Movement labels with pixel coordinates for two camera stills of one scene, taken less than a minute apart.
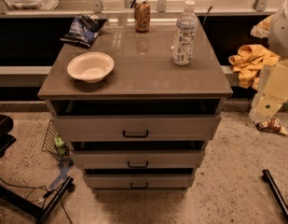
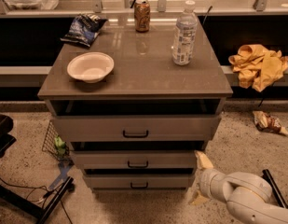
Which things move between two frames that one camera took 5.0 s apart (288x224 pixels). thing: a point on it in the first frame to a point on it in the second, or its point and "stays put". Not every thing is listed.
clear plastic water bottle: [185, 35] stays put
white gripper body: [281, 32] to [206, 181]
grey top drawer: [140, 128] stays put
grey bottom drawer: [138, 181] stays put
